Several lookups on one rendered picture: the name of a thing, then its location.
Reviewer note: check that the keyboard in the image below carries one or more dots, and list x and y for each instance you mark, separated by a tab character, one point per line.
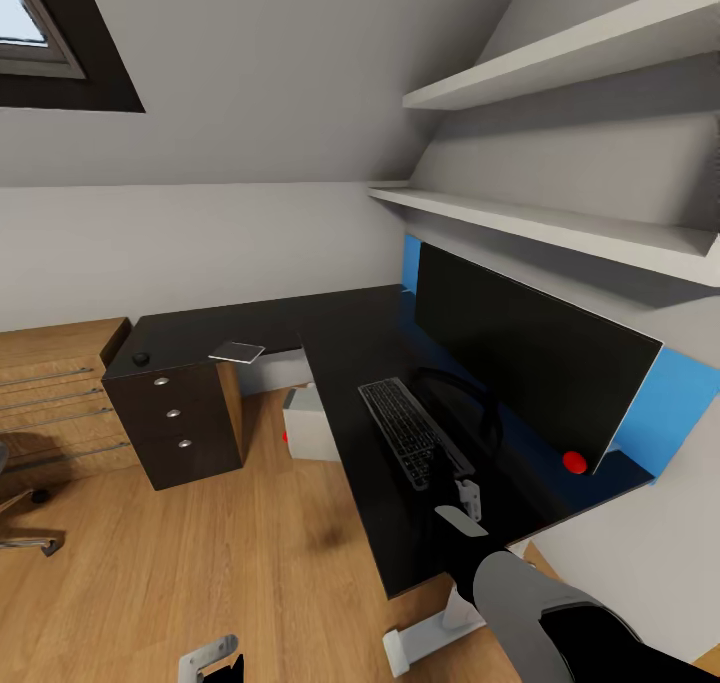
410	431

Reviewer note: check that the notebook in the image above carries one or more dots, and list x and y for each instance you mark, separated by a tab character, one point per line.
236	352

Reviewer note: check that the swivel chair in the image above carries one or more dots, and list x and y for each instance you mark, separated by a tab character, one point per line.
39	496

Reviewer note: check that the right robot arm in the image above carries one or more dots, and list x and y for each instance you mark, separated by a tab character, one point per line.
551	632

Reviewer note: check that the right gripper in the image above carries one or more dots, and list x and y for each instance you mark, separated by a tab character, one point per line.
441	472

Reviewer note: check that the monitor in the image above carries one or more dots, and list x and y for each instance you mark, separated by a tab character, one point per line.
569	373

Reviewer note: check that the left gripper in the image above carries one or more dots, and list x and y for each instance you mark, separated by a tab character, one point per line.
229	674

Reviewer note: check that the desktop computer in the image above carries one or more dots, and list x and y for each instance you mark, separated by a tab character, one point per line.
307	429

